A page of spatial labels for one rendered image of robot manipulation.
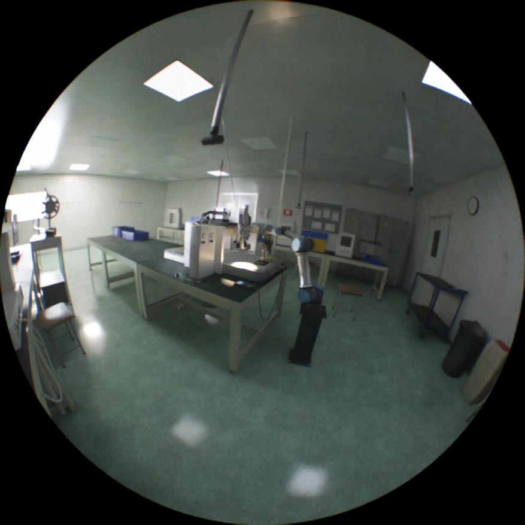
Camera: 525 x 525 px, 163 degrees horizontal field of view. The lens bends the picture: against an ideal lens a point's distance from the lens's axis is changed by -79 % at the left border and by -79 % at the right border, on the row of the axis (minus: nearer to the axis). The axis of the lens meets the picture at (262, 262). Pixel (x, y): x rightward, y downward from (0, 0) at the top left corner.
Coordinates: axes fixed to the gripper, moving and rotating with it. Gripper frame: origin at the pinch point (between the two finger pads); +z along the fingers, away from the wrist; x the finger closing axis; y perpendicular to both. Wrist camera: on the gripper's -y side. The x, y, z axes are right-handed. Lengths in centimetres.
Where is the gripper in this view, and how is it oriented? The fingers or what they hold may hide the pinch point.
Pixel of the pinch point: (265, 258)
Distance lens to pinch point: 196.6
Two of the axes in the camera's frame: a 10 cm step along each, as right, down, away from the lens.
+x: 9.1, 2.0, -3.6
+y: -4.0, 1.8, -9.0
